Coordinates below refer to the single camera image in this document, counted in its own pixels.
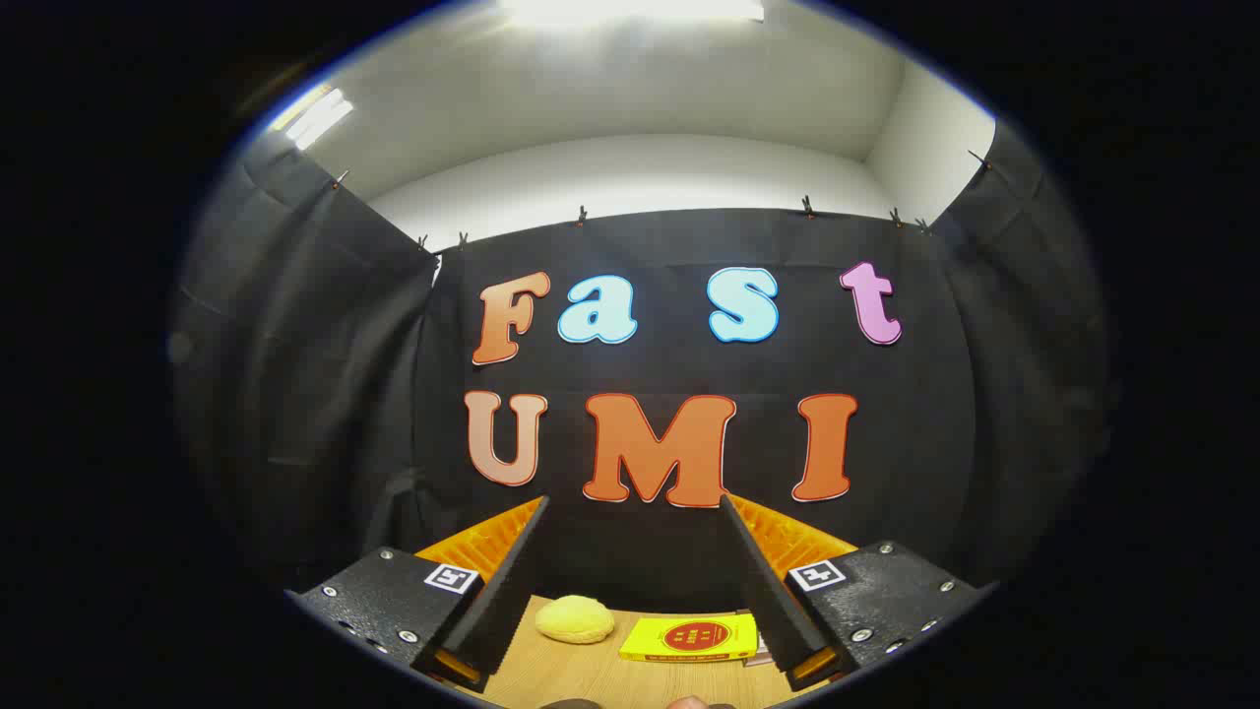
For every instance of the yellow book red circle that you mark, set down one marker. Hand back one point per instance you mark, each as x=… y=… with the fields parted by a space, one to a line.
x=689 y=638

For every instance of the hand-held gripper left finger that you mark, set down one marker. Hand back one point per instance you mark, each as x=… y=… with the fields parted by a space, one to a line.
x=507 y=601

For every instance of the black backdrop cloth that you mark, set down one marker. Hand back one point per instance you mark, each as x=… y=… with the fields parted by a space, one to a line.
x=935 y=443

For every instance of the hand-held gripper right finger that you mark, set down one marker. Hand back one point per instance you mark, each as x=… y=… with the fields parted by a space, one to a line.
x=763 y=591

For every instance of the yellow bun plush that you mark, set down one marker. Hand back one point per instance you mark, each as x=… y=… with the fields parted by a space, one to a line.
x=574 y=619

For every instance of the small ceiling light tube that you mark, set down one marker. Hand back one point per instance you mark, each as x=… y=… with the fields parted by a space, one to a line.
x=317 y=116

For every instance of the long ceiling light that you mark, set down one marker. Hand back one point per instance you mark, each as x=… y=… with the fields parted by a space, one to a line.
x=630 y=9

